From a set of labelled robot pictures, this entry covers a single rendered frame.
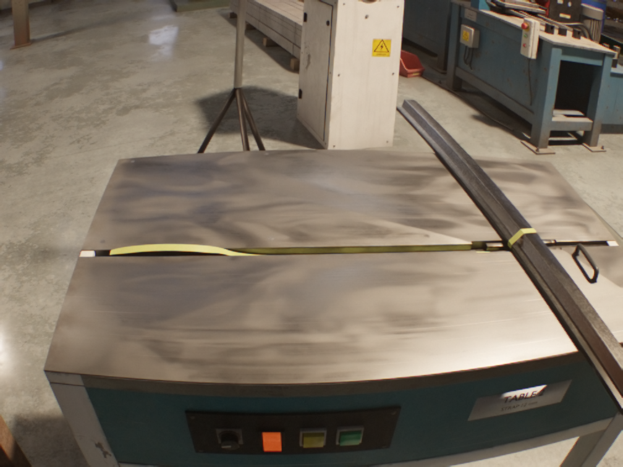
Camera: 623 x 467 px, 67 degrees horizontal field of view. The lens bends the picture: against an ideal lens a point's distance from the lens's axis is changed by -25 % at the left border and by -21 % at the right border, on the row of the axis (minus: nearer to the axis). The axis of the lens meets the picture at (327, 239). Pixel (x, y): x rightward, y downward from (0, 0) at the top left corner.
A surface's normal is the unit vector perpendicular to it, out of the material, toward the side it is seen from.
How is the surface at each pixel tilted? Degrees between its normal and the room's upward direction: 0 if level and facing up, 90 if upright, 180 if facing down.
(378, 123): 90
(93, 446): 90
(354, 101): 90
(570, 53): 90
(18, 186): 0
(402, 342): 0
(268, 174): 0
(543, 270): 75
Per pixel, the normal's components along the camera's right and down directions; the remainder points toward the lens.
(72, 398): 0.12, 0.55
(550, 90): 0.35, 0.53
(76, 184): 0.06, -0.84
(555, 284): -0.93, -0.14
